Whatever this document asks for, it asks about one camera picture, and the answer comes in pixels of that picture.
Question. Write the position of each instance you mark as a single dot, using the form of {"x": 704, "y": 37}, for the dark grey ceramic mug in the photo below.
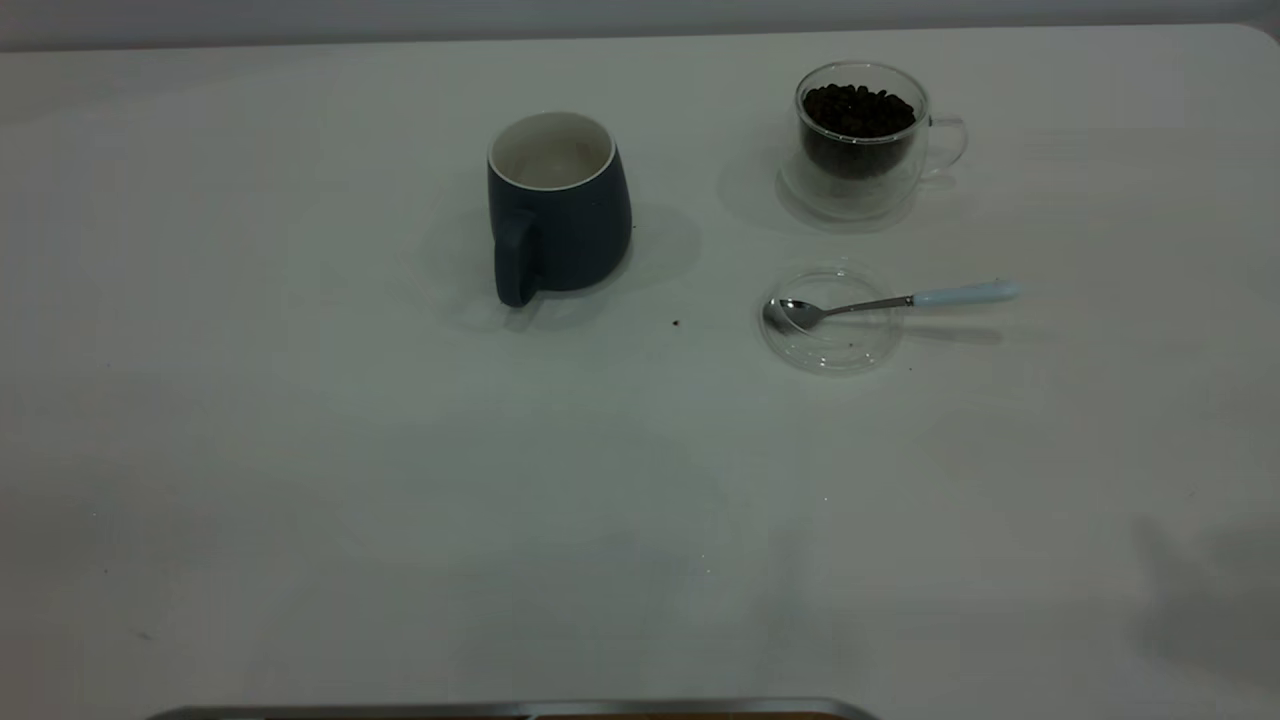
{"x": 575, "y": 235}

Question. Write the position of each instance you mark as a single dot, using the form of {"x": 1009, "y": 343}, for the dark coffee beans pile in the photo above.
{"x": 858, "y": 112}

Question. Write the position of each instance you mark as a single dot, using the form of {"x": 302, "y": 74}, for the clear round glass saucer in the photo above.
{"x": 835, "y": 350}

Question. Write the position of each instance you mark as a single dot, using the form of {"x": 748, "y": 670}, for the clear double-wall glass cup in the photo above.
{"x": 850, "y": 195}

